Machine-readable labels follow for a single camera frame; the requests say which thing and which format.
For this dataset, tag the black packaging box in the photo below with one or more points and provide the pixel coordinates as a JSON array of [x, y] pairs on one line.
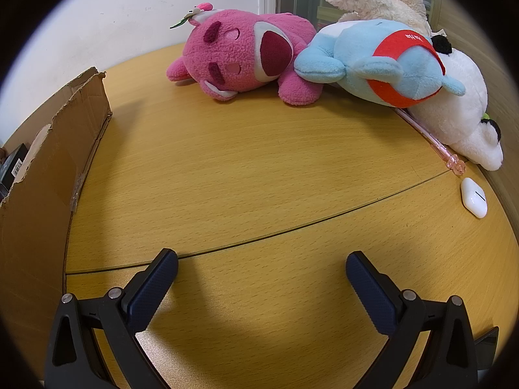
[[12, 166]]

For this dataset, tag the pink transparent pen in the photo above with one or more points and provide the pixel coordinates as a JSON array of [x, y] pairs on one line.
[[436, 144]]

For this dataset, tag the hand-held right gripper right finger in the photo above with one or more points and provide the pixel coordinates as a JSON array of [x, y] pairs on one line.
[[373, 300]]

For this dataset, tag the white plush toy black ears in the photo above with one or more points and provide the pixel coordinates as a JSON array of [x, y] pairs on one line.
[[462, 101]]

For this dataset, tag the pink bear plush toy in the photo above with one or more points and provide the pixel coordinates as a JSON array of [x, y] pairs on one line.
[[239, 60]]

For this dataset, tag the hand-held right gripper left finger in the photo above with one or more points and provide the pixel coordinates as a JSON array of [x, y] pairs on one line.
[[154, 287]]

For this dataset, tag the white earbuds case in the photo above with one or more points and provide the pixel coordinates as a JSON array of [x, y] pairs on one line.
[[473, 197]]

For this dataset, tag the cream rabbit plush toy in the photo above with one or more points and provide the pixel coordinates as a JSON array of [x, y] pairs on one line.
[[389, 4]]

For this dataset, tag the brown cardboard box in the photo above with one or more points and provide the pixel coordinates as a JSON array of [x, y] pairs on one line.
[[40, 210]]

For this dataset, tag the blue plush toy red scarf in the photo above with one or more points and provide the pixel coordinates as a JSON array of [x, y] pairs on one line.
[[344, 56]]

